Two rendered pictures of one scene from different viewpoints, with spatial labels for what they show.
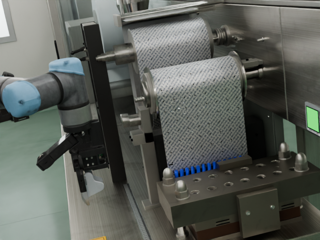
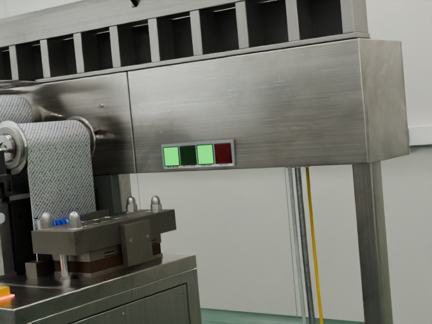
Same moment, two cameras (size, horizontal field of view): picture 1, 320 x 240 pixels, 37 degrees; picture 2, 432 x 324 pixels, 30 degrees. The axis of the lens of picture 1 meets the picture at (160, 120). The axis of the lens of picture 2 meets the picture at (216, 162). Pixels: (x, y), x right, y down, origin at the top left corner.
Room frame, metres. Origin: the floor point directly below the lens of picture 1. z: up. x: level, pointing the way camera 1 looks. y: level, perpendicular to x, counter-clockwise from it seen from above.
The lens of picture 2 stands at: (-0.67, 1.11, 1.28)
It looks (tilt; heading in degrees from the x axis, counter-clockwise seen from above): 3 degrees down; 317
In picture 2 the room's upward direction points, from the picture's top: 5 degrees counter-clockwise
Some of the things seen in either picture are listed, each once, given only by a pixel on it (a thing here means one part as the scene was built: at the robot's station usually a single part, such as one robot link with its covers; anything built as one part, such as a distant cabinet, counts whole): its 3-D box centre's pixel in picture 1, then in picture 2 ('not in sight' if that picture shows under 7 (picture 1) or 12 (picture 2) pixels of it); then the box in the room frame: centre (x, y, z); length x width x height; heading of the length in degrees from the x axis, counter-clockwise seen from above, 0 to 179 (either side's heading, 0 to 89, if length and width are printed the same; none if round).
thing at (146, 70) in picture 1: (151, 93); (9, 147); (1.31, 0.01, 1.25); 0.15 x 0.01 x 0.15; 10
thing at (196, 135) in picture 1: (205, 136); (63, 191); (1.27, -0.12, 1.11); 0.23 x 0.01 x 0.18; 100
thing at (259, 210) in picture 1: (258, 212); (137, 242); (1.07, -0.21, 0.96); 0.10 x 0.03 x 0.11; 100
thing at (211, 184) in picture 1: (237, 186); (107, 230); (1.16, -0.18, 1.00); 0.40 x 0.16 x 0.06; 100
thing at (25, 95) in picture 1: (28, 95); not in sight; (1.05, 0.28, 1.35); 0.11 x 0.11 x 0.08; 46
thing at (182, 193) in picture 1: (181, 188); (74, 220); (1.08, -0.03, 1.05); 0.04 x 0.04 x 0.04
